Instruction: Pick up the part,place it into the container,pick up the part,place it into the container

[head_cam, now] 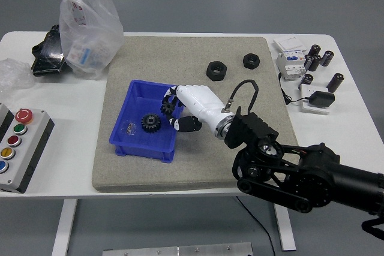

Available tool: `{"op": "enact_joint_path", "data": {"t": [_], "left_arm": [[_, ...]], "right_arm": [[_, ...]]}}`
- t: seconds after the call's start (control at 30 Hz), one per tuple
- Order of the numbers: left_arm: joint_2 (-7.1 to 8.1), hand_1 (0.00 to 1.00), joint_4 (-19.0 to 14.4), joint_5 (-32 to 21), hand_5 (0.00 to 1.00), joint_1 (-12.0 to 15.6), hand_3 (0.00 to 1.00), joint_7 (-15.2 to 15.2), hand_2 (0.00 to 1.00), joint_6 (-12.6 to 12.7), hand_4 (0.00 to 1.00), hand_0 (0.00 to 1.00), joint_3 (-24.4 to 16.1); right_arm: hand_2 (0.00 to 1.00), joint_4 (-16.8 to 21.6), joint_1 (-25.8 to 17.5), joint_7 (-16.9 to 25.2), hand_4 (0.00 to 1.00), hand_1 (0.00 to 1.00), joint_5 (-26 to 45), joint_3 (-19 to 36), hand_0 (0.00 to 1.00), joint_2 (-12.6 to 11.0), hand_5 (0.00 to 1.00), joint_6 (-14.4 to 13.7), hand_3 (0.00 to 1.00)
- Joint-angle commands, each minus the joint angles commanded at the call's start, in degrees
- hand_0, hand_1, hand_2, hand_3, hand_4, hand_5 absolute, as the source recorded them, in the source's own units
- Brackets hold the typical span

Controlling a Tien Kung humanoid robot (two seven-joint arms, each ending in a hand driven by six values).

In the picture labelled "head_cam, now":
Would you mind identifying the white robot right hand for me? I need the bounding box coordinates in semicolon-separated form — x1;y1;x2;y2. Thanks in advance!
161;84;231;134

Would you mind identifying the small black gear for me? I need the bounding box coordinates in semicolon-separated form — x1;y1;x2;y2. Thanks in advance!
161;101;176;117

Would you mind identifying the large black gear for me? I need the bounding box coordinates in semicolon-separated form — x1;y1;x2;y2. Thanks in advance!
140;113;163;134

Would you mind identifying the blue plastic box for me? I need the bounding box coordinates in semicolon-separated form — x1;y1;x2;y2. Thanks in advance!
108;79;184;164

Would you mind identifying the large black hex nut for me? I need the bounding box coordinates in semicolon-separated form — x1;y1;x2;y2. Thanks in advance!
206;61;228;82

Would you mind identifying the small black hex nut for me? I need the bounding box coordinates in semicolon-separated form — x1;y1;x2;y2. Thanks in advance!
242;53;260;68

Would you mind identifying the grey push-button control box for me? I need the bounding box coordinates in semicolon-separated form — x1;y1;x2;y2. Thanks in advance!
0;107;56;194

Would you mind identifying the grey-brown mat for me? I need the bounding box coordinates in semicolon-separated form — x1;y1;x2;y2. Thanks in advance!
91;36;299;192

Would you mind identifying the small clear screw bag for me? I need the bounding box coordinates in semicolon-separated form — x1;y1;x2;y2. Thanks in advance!
121;121;139;137

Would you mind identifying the white circuit breaker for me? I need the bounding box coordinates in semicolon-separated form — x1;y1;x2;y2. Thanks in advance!
275;51;310;82

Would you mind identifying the black power adapter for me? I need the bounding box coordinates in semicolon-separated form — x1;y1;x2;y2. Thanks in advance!
308;90;336;109

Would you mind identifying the white plastic bag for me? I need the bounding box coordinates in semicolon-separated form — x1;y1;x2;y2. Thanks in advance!
58;0;125;81

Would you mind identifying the white table leg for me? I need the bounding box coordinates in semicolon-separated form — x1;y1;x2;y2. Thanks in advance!
50;198;79;256
271;201;298;252

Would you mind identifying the black wrapped metal part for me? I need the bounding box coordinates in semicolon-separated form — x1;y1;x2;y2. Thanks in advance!
31;24;73;77

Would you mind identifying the clear bubble wrap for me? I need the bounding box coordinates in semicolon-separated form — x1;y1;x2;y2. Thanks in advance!
0;58;34;98

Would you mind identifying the black adapter cord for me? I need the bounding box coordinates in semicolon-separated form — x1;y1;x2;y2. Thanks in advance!
278;73;313;107

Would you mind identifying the white wall socket plate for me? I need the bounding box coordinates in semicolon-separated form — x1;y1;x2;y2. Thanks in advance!
299;84;331;115

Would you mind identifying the white flat switch plate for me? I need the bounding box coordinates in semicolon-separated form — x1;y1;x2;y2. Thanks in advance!
272;36;308;55

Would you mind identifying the black floor cable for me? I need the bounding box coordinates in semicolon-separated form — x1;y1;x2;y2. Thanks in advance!
235;195;277;256

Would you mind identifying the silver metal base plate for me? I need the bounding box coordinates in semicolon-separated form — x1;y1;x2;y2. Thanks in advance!
101;242;254;256

